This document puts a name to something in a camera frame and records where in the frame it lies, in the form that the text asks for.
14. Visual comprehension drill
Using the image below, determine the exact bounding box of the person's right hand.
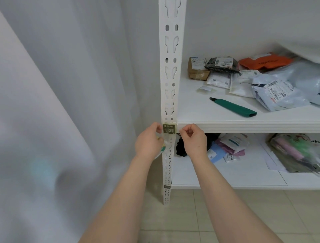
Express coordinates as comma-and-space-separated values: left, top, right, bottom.
179, 123, 208, 161

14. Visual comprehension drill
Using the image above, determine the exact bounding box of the person's left hand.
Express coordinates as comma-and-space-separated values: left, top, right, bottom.
135, 122, 166, 161

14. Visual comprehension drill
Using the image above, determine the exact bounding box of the green shelf label tag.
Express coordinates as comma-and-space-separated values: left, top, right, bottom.
163, 124, 178, 135

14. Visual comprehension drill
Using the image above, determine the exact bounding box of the person's right forearm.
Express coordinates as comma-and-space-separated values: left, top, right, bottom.
191, 154, 285, 243

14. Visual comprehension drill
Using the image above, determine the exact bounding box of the person's left forearm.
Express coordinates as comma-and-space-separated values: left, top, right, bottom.
77, 155, 157, 243

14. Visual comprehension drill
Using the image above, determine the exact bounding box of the black cloth bundle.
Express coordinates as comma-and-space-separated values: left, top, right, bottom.
175, 133, 220, 158

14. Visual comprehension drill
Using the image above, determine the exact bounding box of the blue packet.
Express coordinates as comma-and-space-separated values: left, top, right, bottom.
207, 143, 227, 164

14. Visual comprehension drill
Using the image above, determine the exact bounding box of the white shelf board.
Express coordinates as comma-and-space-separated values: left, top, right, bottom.
176, 75, 320, 134
171, 140, 320, 190

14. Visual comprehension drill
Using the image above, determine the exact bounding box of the pink packet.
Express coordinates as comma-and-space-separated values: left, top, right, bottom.
215, 139, 247, 156

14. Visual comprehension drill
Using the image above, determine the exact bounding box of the small white labelled packet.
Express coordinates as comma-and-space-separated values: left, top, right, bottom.
223, 151, 240, 163

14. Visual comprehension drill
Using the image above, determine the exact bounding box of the white packet with teal print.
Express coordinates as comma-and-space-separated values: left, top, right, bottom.
219, 133, 250, 152

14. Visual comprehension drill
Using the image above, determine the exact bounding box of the green utility knife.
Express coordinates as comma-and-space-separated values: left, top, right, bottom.
209, 97, 258, 118

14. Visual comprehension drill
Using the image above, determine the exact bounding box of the small white parcel bag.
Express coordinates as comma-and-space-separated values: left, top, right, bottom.
206, 71, 232, 89

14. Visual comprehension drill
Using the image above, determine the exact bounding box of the brown cardboard parcel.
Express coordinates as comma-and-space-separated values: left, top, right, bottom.
188, 57, 210, 81

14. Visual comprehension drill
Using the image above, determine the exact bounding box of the white padded parcel envelope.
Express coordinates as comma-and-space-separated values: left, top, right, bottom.
229, 70, 262, 98

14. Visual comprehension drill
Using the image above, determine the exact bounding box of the black parcel bag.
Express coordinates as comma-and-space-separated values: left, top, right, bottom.
204, 57, 240, 74

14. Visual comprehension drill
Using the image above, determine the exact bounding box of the white paper sheet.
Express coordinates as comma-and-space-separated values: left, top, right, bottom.
259, 143, 288, 172

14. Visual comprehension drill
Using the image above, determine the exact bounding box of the white curtain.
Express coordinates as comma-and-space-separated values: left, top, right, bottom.
0, 0, 164, 243

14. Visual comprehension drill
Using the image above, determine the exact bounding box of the grey labelled parcel bag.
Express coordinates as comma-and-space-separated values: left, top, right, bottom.
251, 74, 311, 112

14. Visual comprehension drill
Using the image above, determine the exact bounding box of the orange parcel bag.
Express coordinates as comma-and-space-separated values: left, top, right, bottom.
238, 52, 293, 72

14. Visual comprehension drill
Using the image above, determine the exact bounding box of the clear bag with pink contents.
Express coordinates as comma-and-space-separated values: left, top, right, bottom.
266, 133, 320, 174

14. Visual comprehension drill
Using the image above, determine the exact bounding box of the large pale grey parcel bag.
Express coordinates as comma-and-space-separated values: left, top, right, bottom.
269, 60, 320, 105

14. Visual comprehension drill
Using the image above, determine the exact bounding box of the white perforated shelf post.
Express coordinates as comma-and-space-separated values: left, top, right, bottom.
158, 0, 187, 206

